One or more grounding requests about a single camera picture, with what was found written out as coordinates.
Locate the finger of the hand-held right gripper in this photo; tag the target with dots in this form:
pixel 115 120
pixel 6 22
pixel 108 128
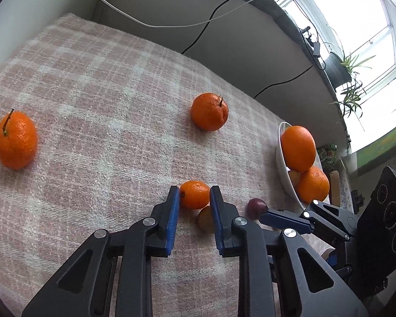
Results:
pixel 283 221
pixel 331 258

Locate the grey windowsill cover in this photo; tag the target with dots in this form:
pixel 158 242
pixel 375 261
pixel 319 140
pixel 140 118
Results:
pixel 283 13

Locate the small black plug adapter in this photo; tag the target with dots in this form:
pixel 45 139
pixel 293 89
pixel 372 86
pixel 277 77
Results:
pixel 315 48

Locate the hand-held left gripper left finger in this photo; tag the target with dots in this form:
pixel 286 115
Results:
pixel 172 221

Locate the small orange-brown round fruit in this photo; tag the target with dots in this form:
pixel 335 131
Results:
pixel 194 194

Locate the brown cardboard box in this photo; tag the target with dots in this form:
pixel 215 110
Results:
pixel 334 185

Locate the potted spider plant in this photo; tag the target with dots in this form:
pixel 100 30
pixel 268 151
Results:
pixel 336 67

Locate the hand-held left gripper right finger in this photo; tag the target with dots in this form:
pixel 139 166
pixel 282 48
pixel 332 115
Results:
pixel 217 224

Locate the large oblong orange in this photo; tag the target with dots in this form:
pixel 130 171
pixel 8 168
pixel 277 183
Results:
pixel 298 148

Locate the pink checkered tablecloth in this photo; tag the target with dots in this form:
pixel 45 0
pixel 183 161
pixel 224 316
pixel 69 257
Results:
pixel 102 138

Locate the mandarin with long stem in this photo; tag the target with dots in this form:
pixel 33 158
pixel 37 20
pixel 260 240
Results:
pixel 15 142

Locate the large round orange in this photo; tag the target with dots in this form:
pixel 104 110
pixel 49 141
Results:
pixel 313 185

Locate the white floral plate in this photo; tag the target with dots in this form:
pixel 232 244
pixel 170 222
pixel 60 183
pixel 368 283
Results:
pixel 281 168

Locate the mandarin with short stem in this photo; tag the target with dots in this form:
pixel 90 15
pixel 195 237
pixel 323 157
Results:
pixel 208 112

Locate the green yellow wall picture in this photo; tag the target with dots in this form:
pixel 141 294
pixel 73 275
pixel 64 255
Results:
pixel 379 148

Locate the green snack packet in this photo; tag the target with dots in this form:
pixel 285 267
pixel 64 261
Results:
pixel 328 153

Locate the small yellow-brown round fruit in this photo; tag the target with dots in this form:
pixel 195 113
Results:
pixel 205 218

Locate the small dark red fruit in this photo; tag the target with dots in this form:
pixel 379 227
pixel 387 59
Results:
pixel 255 207

